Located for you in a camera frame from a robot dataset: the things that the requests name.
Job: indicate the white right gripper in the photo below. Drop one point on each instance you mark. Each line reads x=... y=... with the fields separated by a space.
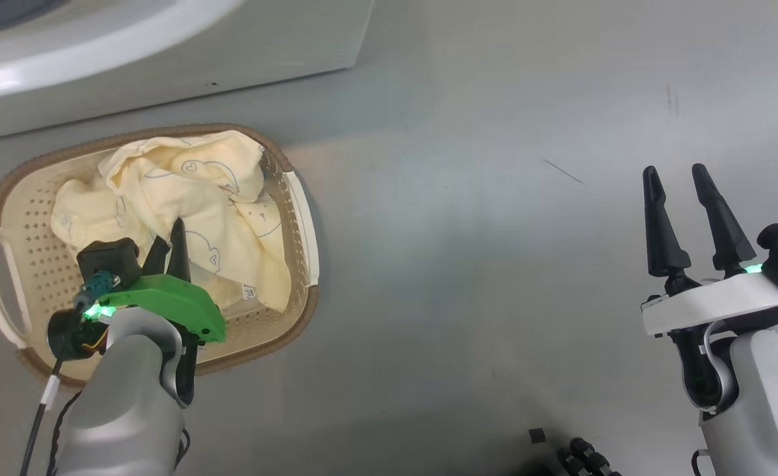
x=706 y=304

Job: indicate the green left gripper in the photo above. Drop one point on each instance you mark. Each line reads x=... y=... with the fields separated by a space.
x=177 y=301

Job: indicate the cream cloud-print top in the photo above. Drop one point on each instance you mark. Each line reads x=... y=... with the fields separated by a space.
x=230 y=218

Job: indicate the cream perforated laundry basket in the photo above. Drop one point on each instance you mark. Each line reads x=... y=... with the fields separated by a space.
x=32 y=264

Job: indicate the white front-load washing machine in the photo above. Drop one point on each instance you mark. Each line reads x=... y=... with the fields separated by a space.
x=230 y=53

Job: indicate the small black floor square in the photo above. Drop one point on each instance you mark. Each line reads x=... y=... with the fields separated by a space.
x=537 y=435

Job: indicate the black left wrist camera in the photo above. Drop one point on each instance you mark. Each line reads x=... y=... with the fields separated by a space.
x=108 y=261

